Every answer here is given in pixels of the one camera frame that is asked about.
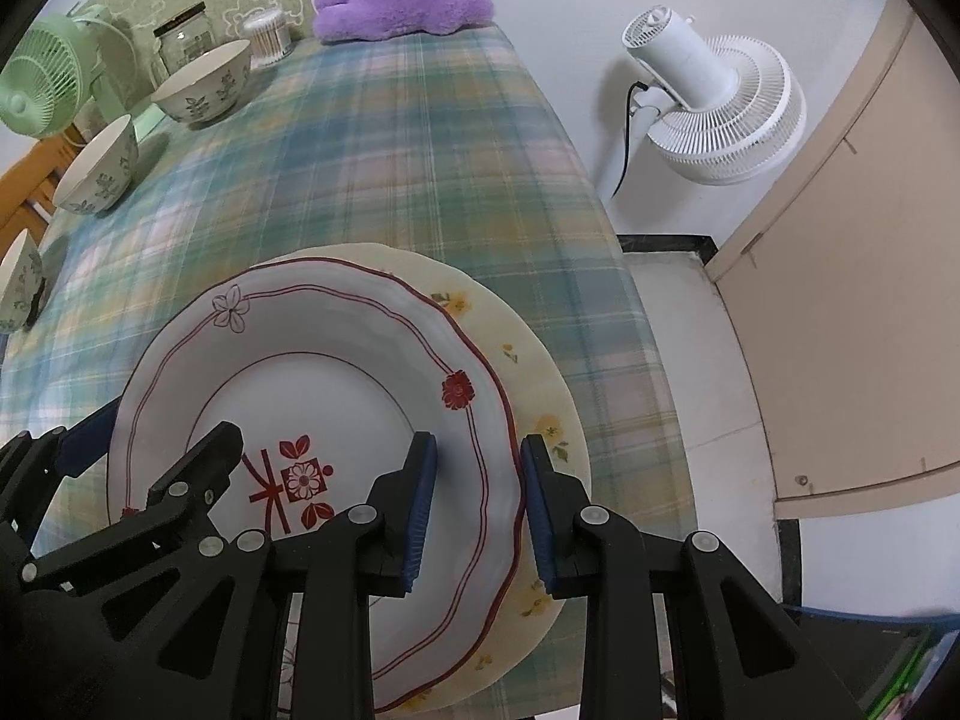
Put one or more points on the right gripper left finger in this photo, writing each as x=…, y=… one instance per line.
x=372, y=549

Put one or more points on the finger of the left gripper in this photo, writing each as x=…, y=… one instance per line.
x=156, y=616
x=34, y=467

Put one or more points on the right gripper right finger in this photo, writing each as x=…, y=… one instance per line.
x=583, y=550

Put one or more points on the white plate red flowers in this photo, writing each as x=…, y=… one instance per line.
x=329, y=369

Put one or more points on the ceramic bowl leaf pattern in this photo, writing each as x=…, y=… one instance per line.
x=102, y=172
x=22, y=281
x=208, y=87

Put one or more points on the cream plate yellow flowers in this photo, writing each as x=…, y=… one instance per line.
x=532, y=658

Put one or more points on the wooden chair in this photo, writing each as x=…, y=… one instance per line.
x=28, y=186

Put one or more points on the beige door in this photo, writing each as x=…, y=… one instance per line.
x=842, y=287

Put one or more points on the green desk fan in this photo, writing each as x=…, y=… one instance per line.
x=62, y=63

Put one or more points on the plaid tablecloth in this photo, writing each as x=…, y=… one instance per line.
x=441, y=145

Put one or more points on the glass jar black lid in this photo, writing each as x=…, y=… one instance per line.
x=180, y=40

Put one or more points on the white floor fan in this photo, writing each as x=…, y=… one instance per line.
x=719, y=111

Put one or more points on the cotton swab container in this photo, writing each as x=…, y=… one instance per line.
x=269, y=34

